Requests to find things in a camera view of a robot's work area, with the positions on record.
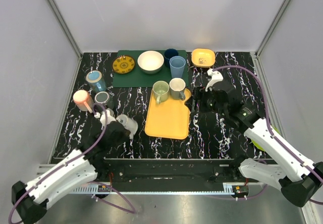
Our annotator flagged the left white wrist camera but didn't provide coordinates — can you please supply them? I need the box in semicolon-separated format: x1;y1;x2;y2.
94;108;116;127

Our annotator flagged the right aluminium frame post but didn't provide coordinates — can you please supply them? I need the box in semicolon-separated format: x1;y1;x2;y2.
255;0;292;57

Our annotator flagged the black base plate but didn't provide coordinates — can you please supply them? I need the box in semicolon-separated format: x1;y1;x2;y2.
96;159;247;192

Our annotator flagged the sage green mug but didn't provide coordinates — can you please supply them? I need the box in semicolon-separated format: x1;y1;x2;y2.
152;81;170;104

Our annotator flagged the white grey mug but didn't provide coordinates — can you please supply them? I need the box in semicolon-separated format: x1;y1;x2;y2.
116;115;138;139

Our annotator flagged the dark teal mug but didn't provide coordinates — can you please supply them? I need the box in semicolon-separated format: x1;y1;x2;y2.
94;91;114;109

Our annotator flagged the pink mug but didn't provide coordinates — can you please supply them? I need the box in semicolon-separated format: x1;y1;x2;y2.
73;90;94;113

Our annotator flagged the left aluminium frame post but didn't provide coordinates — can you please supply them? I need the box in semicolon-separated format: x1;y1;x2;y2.
37;0;83;55

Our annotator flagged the aluminium frame post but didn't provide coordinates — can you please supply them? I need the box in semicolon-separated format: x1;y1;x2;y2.
37;0;83;55
255;0;292;57

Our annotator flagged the lime green plate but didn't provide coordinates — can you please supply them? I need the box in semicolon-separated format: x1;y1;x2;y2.
250;129;277;152

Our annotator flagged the orange plastic tray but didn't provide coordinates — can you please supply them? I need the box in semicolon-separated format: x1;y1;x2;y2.
144;89;191;140

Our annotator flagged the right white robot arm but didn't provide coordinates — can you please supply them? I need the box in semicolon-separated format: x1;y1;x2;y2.
185;81;322;207

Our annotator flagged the dark green mat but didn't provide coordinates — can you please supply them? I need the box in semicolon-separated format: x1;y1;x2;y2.
112;49;189;88

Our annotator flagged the blue mug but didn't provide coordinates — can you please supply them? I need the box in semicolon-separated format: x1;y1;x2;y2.
86;70;106;93

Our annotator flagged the grey faceted mug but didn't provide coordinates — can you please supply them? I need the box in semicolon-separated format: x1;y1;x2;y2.
169;78;186;100

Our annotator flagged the light blue plastic cup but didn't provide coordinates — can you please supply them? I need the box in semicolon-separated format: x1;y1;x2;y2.
170;56;186;78

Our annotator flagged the yellow square bowl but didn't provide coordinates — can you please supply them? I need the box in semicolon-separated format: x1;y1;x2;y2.
191;48;216;68

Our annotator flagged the white bowl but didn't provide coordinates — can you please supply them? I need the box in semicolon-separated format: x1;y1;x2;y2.
137;50;164;74

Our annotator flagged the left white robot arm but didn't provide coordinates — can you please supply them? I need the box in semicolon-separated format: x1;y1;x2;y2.
11;121;130;223

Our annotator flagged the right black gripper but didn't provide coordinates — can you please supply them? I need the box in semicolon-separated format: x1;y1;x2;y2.
184;86;228;117

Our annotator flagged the dark blue cup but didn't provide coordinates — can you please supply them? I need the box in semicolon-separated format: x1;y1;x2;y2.
164;48;179;68

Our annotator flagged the yellow patterned plate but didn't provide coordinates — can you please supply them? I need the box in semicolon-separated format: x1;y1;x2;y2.
112;55;136;74

